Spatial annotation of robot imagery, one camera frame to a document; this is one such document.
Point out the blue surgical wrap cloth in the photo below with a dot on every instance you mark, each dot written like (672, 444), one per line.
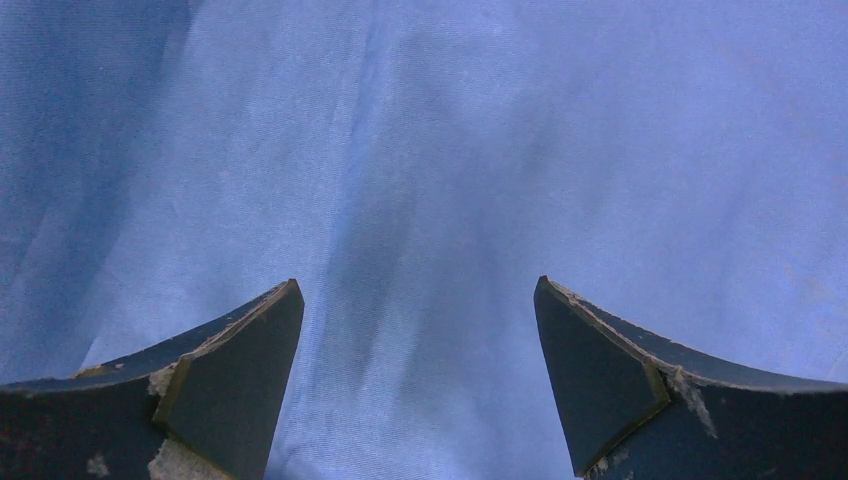
(416, 166)

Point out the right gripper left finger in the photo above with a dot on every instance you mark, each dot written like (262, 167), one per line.
(201, 405)

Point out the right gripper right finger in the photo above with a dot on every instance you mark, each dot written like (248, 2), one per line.
(635, 405)

